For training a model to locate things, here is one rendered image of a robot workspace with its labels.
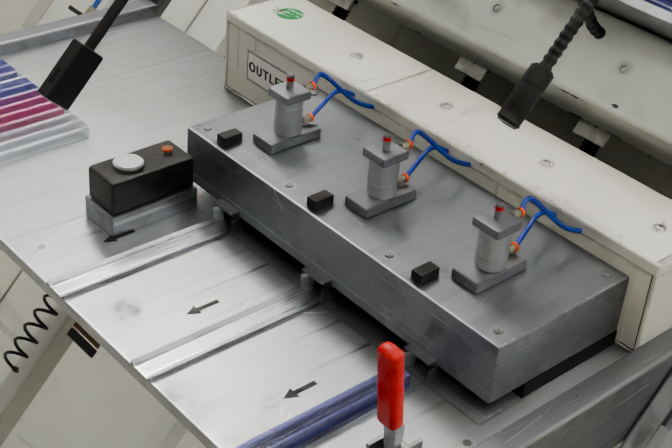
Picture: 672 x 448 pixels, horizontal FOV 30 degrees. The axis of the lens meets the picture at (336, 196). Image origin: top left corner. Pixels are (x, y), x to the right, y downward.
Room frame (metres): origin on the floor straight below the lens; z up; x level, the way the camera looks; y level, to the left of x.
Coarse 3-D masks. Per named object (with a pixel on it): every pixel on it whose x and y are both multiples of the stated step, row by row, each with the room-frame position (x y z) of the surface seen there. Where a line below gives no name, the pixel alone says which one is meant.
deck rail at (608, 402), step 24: (624, 360) 0.87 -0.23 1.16; (648, 360) 0.87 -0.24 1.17; (600, 384) 0.84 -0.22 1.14; (624, 384) 0.84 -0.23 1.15; (648, 384) 0.87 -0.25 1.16; (552, 408) 0.82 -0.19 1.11; (576, 408) 0.82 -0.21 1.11; (600, 408) 0.84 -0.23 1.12; (624, 408) 0.86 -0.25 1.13; (504, 432) 0.79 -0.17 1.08; (528, 432) 0.80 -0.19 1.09; (552, 432) 0.80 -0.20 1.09; (576, 432) 0.83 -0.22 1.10; (600, 432) 0.85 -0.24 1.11; (624, 432) 0.88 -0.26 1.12
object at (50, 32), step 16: (144, 0) 1.32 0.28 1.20; (80, 16) 1.27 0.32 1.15; (96, 16) 1.27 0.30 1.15; (128, 16) 1.29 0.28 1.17; (144, 16) 1.31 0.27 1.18; (16, 32) 1.23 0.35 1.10; (32, 32) 1.23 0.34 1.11; (48, 32) 1.24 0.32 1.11; (64, 32) 1.25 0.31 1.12; (80, 32) 1.26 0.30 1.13; (0, 48) 1.21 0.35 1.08; (16, 48) 1.22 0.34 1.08
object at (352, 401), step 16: (368, 384) 0.82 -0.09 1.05; (336, 400) 0.81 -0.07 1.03; (352, 400) 0.81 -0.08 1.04; (368, 400) 0.82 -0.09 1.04; (304, 416) 0.79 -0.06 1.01; (320, 416) 0.79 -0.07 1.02; (336, 416) 0.80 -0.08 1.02; (352, 416) 0.81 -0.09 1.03; (272, 432) 0.78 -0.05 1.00; (288, 432) 0.78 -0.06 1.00; (304, 432) 0.78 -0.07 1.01; (320, 432) 0.80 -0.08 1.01
